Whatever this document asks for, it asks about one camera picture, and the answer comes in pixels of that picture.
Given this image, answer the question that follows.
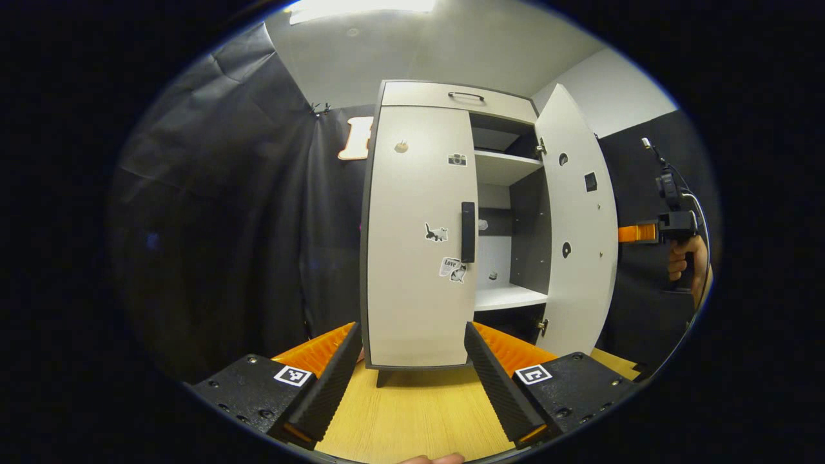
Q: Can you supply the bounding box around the ceiling lamp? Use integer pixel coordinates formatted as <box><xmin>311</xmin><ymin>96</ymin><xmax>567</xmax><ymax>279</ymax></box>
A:
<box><xmin>289</xmin><ymin>0</ymin><xmax>437</xmax><ymax>25</ymax></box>

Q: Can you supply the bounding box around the black cable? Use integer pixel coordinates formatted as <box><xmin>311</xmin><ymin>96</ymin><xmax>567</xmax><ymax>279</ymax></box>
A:
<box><xmin>670</xmin><ymin>164</ymin><xmax>711</xmax><ymax>304</ymax></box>

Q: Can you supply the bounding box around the white cabinet door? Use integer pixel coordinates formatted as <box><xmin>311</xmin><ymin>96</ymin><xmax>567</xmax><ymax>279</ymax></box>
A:
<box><xmin>364</xmin><ymin>106</ymin><xmax>479</xmax><ymax>369</ymax></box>
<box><xmin>535</xmin><ymin>84</ymin><xmax>619</xmax><ymax>357</ymax></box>

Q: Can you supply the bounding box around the black backdrop cloth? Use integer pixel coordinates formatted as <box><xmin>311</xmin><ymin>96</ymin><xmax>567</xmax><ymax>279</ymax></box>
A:
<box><xmin>106</xmin><ymin>23</ymin><xmax>716</xmax><ymax>387</ymax></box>

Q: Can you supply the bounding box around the black left door handle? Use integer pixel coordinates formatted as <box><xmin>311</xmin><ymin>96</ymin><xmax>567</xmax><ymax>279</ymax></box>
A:
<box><xmin>461</xmin><ymin>202</ymin><xmax>476</xmax><ymax>264</ymax></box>

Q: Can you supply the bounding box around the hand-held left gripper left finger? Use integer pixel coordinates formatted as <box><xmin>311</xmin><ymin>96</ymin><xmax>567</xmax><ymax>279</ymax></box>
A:
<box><xmin>187</xmin><ymin>322</ymin><xmax>363</xmax><ymax>450</ymax></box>

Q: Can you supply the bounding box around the white cabinet shelf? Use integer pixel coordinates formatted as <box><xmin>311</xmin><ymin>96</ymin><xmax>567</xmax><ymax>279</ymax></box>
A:
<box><xmin>474</xmin><ymin>284</ymin><xmax>548</xmax><ymax>312</ymax></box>
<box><xmin>475</xmin><ymin>150</ymin><xmax>544</xmax><ymax>186</ymax></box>

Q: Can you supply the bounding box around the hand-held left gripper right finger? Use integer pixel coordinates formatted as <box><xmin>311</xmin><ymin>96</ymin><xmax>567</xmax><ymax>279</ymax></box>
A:
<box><xmin>464</xmin><ymin>322</ymin><xmax>640</xmax><ymax>450</ymax></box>

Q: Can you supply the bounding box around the white double-door shoe cabinet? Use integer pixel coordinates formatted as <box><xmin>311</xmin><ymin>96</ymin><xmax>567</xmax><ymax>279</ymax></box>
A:
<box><xmin>359</xmin><ymin>79</ymin><xmax>619</xmax><ymax>387</ymax></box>

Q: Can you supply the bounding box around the white cabinet drawer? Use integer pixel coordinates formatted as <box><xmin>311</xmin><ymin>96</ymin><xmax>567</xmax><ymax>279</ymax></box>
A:
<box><xmin>380</xmin><ymin>82</ymin><xmax>539</xmax><ymax>124</ymax></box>

